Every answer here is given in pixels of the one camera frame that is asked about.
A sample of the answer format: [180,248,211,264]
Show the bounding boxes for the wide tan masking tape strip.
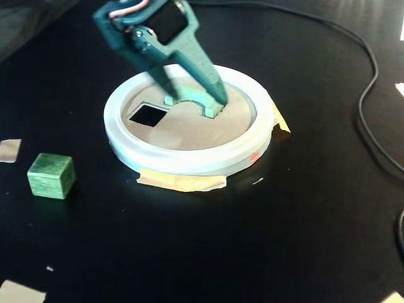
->
[136,168,229,193]

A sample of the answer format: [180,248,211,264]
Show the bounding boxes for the long black cable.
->
[189,0,404,175]

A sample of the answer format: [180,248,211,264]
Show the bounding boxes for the grey fabric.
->
[0,0,78,62]

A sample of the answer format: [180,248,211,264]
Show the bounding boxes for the teal gripper with motor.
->
[92,0,229,109]

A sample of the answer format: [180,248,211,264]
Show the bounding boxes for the pink and white servo wires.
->
[108,0,159,20]

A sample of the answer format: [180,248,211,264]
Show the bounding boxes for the pale paper scrap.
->
[0,138,23,164]
[0,279,47,303]
[383,291,404,303]

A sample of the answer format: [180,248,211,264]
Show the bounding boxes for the tan cardboard disc with holes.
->
[121,77,257,152]

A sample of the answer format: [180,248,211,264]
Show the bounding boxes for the short black cable loop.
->
[394,209,404,266]

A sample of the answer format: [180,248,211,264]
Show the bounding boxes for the pale green U shape block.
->
[163,80,224,120]

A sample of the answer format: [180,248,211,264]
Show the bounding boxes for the white round container lid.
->
[103,64,275,177]

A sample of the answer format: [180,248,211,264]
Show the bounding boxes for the green wooden cube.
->
[27,153,77,200]

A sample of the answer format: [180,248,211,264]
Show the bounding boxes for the small yellow masking tape piece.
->
[270,103,292,134]

